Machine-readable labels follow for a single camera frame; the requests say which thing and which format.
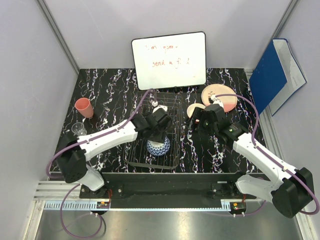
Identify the red floral bowl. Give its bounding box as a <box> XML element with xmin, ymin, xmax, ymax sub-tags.
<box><xmin>186</xmin><ymin>103</ymin><xmax>206</xmax><ymax>118</ymax></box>

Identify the cream pink plate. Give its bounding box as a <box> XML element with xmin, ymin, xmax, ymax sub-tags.
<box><xmin>201</xmin><ymin>84</ymin><xmax>238</xmax><ymax>113</ymax></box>

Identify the blue white patterned bowl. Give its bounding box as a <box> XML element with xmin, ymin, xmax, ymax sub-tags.
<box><xmin>146</xmin><ymin>136</ymin><xmax>171</xmax><ymax>157</ymax></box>

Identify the pink plastic cup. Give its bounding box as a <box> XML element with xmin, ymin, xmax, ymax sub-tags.
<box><xmin>75</xmin><ymin>97</ymin><xmax>94</xmax><ymax>118</ymax></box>

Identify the clear drinking glass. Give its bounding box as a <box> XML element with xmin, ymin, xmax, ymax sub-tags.
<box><xmin>71</xmin><ymin>122</ymin><xmax>87</xmax><ymax>136</ymax></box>

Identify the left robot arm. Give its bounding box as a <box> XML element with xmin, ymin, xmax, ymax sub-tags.
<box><xmin>56</xmin><ymin>105</ymin><xmax>172</xmax><ymax>198</ymax></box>

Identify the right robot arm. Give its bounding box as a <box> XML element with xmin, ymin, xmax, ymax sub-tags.
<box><xmin>189</xmin><ymin>104</ymin><xmax>315</xmax><ymax>218</ymax></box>

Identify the white whiteboard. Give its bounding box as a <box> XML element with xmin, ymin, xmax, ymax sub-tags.
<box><xmin>131</xmin><ymin>31</ymin><xmax>207</xmax><ymax>91</ymax></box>

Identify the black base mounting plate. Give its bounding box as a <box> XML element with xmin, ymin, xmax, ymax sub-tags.
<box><xmin>72</xmin><ymin>172</ymin><xmax>257</xmax><ymax>211</ymax></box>

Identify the blue folder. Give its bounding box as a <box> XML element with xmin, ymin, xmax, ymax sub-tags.
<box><xmin>249</xmin><ymin>38</ymin><xmax>307</xmax><ymax>115</ymax></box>

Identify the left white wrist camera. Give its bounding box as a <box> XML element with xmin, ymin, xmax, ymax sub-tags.
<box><xmin>151</xmin><ymin>101</ymin><xmax>168</xmax><ymax>114</ymax></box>

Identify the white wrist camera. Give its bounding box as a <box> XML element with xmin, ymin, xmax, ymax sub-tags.
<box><xmin>209</xmin><ymin>95</ymin><xmax>224</xmax><ymax>108</ymax></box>
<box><xmin>151</xmin><ymin>101</ymin><xmax>168</xmax><ymax>114</ymax></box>

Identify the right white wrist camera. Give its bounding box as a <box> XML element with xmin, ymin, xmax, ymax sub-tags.
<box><xmin>209</xmin><ymin>95</ymin><xmax>224</xmax><ymax>108</ymax></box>

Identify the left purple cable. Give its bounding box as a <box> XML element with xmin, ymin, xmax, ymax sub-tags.
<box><xmin>45</xmin><ymin>88</ymin><xmax>159</xmax><ymax>238</ymax></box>

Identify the purple cable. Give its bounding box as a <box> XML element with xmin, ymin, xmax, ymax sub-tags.
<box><xmin>45</xmin><ymin>88</ymin><xmax>159</xmax><ymax>238</ymax></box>
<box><xmin>214</xmin><ymin>92</ymin><xmax>320</xmax><ymax>216</ymax></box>

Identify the grey wire dish rack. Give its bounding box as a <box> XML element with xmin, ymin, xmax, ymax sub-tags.
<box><xmin>124</xmin><ymin>91</ymin><xmax>183</xmax><ymax>170</ymax></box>

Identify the white slotted cable duct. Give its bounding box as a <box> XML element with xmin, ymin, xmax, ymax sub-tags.
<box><xmin>44</xmin><ymin>200</ymin><xmax>111</xmax><ymax>211</ymax></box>

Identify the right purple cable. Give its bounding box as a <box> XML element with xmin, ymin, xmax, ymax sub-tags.
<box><xmin>214</xmin><ymin>92</ymin><xmax>320</xmax><ymax>216</ymax></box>

